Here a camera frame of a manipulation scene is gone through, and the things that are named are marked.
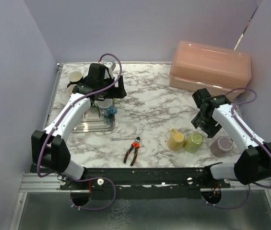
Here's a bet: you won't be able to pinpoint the blue dotted mug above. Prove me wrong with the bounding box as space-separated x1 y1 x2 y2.
97 99 118 123

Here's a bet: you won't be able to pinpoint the black mug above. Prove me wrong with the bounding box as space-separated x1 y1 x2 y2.
67 71 84 87

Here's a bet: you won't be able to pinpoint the lime green faceted mug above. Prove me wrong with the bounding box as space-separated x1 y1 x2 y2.
184 132 204 153

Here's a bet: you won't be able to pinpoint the pink and blue mug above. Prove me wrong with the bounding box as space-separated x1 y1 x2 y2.
66 84 77 96

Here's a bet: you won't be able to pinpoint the yellow mug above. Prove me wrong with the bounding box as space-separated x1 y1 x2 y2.
167 128 185 152

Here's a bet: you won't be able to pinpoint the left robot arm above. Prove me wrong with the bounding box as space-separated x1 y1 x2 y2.
31 63 127 189

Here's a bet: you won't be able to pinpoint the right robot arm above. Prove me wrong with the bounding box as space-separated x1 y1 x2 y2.
191 88 271 187

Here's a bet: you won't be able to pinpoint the mauve purple mug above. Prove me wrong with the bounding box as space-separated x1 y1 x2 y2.
210 136 234 158

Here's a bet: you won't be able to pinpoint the steel tray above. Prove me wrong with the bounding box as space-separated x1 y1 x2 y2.
72 106 115 133

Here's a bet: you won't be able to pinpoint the orange black pliers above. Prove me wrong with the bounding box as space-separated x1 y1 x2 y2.
123 136 141 167

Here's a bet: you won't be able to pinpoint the pink plastic storage box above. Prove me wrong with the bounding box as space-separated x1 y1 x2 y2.
169 41 251 100

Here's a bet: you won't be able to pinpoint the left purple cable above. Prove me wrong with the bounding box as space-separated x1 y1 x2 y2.
36 53 123 211

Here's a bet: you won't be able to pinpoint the purple cable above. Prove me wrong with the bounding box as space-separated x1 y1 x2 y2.
36 53 123 211
204 87 271 209

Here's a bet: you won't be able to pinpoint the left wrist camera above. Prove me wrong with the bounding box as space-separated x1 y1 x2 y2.
100 60 116 79

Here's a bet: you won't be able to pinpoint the clear handle screwdriver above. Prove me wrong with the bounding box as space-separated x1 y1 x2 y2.
111 138 136 141

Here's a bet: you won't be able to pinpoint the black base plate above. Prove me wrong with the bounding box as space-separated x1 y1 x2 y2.
58 168 230 200

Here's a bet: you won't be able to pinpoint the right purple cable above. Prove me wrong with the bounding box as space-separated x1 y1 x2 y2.
204 87 271 209

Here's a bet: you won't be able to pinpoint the aluminium rail frame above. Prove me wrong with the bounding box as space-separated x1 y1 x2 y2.
19 172 66 193

